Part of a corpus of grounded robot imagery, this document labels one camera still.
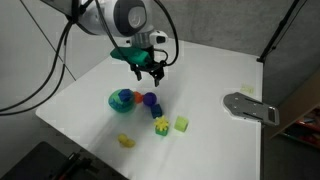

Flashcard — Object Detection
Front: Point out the yellow gear toy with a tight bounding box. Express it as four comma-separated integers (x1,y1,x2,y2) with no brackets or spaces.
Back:
152,115,171,132

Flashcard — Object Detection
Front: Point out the pale yellow tape patch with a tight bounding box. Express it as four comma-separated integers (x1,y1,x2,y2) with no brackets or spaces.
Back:
240,84,255,94

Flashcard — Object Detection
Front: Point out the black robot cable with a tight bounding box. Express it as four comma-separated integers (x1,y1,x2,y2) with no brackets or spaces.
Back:
0,0,84,109
0,0,180,117

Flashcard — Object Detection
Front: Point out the black equipment case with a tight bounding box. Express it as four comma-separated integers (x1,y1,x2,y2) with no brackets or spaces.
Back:
0,141,129,180

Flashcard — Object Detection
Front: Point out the yellow duck toy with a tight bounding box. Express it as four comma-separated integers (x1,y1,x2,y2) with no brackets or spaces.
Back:
116,133,137,149

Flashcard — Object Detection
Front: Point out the green cube block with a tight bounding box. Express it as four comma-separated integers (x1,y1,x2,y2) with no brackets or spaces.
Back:
154,125,169,137

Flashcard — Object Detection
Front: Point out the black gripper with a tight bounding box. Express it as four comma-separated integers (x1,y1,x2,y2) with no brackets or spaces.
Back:
129,49,168,88

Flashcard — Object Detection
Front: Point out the blue cube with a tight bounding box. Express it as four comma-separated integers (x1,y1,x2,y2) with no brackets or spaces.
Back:
150,103,164,120

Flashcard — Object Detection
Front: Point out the orange ball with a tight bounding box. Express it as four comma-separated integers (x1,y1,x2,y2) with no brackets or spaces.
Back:
133,91,145,105

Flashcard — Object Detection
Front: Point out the wooden toy shelf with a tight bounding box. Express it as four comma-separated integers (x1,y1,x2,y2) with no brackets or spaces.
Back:
269,71,320,149

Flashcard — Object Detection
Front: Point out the grey metal mounting plate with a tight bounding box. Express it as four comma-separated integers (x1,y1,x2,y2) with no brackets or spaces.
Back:
222,92,280,127

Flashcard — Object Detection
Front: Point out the black tripod stand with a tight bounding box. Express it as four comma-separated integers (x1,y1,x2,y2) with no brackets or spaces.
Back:
256,0,308,64

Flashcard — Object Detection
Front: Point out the purple ball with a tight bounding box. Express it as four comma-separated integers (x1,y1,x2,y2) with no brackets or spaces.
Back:
142,91,158,108

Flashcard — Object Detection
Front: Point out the lime green cube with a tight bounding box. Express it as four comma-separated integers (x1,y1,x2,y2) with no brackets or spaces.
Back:
173,115,190,133

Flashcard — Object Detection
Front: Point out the green blue bowl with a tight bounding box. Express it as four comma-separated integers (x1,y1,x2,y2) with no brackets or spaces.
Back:
107,88,136,114

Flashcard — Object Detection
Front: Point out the blue toy block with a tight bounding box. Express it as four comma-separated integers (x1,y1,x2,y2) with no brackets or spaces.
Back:
118,88,133,103

